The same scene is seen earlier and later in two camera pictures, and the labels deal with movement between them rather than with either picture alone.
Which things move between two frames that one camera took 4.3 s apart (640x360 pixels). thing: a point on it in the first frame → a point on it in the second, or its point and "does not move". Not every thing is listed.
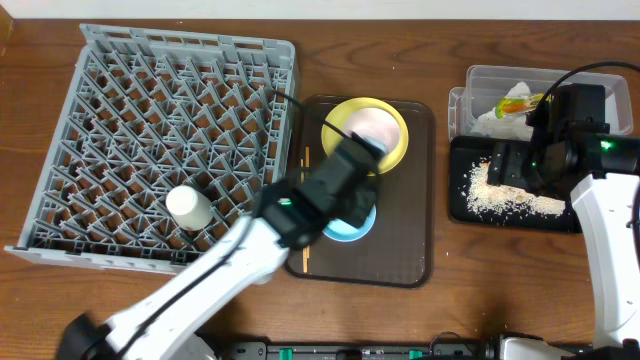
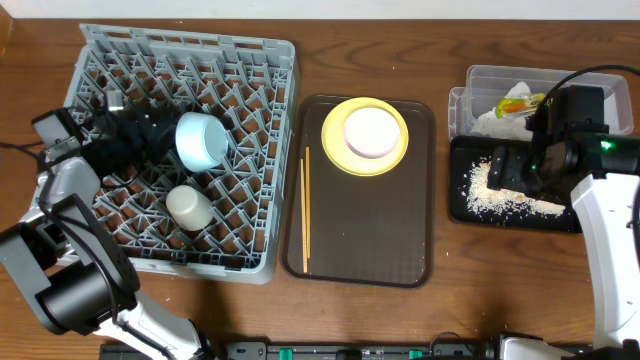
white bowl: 379,125 does not move
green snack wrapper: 516,104 does not move
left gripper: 364,163 → 151,138
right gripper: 506,165 does not move
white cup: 189,208 does not move
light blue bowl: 344,232 → 201,139
